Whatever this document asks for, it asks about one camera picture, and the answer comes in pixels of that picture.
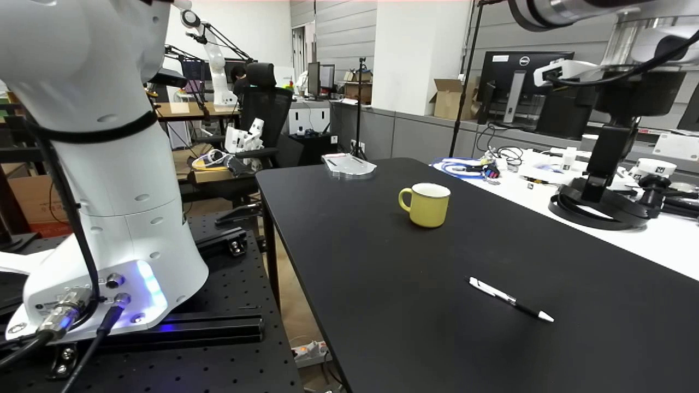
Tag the black light stand pole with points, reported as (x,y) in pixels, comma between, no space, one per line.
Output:
(466,80)

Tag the black computer monitor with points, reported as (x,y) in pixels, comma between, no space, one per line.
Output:
(509,90)

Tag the white paper clutter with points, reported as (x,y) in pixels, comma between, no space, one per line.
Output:
(548,167)

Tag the black box-shaped device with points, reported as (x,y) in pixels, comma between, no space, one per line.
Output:
(568,112)

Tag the black perforated breadboard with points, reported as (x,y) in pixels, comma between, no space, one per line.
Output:
(219,364)

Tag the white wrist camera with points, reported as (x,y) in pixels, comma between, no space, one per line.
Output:
(568,73)

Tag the white toy robot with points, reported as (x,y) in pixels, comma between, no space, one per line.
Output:
(243,137)

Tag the black and white pen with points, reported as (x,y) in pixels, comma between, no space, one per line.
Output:
(509,300)

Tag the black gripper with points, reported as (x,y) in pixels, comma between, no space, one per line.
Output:
(646,92)

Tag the small background monitor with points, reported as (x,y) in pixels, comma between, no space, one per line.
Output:
(253,75)

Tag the white drawer cabinet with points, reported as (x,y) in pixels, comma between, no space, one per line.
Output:
(310,118)

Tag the brown cardboard box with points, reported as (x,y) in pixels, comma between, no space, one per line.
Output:
(35,200)

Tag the white plastic tray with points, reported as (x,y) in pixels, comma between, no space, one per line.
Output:
(351,164)

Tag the black office chair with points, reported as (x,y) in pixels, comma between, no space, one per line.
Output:
(265,116)

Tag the white background desk lamp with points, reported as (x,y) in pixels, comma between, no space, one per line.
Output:
(219,73)

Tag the gray partition cabinet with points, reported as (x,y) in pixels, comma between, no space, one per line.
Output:
(408,137)

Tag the yellow enamel mug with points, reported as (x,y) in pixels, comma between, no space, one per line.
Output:
(430,209)

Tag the wooden desk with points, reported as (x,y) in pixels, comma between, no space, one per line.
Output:
(197,110)

